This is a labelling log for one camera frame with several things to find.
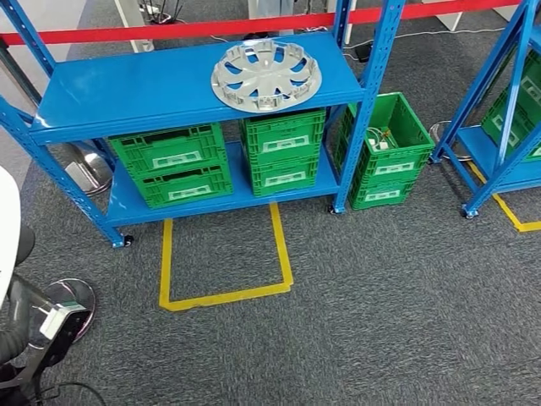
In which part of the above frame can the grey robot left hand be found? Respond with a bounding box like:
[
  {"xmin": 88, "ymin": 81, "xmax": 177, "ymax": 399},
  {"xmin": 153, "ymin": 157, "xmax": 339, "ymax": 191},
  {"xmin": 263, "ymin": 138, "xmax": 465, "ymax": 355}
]
[{"xmin": 0, "ymin": 223, "xmax": 37, "ymax": 365}]

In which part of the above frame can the white curved plastic panel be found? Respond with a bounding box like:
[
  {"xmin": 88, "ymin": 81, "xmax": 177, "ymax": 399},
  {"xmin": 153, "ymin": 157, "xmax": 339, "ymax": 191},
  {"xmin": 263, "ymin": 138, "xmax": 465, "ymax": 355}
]
[{"xmin": 0, "ymin": 166, "xmax": 21, "ymax": 310}]

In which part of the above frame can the blue metal shelf rack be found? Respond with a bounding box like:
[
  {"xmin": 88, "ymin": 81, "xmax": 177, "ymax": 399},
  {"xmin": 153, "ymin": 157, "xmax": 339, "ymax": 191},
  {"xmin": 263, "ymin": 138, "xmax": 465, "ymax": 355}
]
[
  {"xmin": 0, "ymin": 0, "xmax": 407, "ymax": 250},
  {"xmin": 429, "ymin": 0, "xmax": 541, "ymax": 220}
]

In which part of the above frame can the green plastic crate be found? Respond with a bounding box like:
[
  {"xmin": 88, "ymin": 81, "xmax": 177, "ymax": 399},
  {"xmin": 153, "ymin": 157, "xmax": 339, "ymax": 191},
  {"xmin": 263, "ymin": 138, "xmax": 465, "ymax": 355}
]
[
  {"xmin": 239, "ymin": 107, "xmax": 327, "ymax": 169},
  {"xmin": 109, "ymin": 123, "xmax": 229, "ymax": 182},
  {"xmin": 334, "ymin": 92, "xmax": 436, "ymax": 182},
  {"xmin": 506, "ymin": 49, "xmax": 541, "ymax": 113},
  {"xmin": 349, "ymin": 167, "xmax": 417, "ymax": 211},
  {"xmin": 249, "ymin": 154, "xmax": 320, "ymax": 198},
  {"xmin": 481, "ymin": 84, "xmax": 541, "ymax": 163},
  {"xmin": 134, "ymin": 163, "xmax": 234, "ymax": 211}
]

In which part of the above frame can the red barrier belt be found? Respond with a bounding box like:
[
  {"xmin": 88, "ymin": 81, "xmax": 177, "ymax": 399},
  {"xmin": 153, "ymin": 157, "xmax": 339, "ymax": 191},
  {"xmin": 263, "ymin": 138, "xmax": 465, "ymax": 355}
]
[{"xmin": 0, "ymin": 0, "xmax": 522, "ymax": 47}]

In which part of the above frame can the yellow floor tape square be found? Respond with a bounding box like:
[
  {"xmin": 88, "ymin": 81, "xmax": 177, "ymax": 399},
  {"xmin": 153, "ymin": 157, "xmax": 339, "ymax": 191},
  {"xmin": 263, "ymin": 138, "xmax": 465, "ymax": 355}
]
[
  {"xmin": 158, "ymin": 202, "xmax": 294, "ymax": 313},
  {"xmin": 466, "ymin": 161, "xmax": 541, "ymax": 233}
]

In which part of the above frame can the grey plastic wheel cover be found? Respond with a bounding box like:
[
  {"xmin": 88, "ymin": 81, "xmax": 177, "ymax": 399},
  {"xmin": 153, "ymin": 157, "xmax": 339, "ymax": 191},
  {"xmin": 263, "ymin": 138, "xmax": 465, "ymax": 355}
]
[{"xmin": 210, "ymin": 39, "xmax": 323, "ymax": 114}]

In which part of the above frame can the black camera cable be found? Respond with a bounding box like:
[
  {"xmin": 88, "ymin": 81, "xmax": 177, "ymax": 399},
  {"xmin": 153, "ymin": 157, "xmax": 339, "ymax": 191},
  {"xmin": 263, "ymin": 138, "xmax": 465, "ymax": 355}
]
[{"xmin": 38, "ymin": 381, "xmax": 106, "ymax": 406}]

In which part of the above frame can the black cable tangle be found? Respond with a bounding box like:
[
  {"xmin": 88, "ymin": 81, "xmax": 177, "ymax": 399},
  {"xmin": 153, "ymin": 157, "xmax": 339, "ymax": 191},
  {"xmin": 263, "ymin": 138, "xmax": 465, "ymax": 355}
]
[{"xmin": 139, "ymin": 0, "xmax": 184, "ymax": 26}]

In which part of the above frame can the white wire bundle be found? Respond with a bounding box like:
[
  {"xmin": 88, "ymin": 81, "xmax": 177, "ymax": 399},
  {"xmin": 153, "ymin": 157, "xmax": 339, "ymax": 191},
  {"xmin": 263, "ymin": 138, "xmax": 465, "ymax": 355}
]
[{"xmin": 365, "ymin": 127, "xmax": 398, "ymax": 152}]

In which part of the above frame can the white floor cable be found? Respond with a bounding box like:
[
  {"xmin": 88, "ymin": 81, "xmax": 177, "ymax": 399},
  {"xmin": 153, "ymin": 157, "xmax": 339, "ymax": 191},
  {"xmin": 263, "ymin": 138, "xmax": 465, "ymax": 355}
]
[{"xmin": 342, "ymin": 26, "xmax": 507, "ymax": 63}]

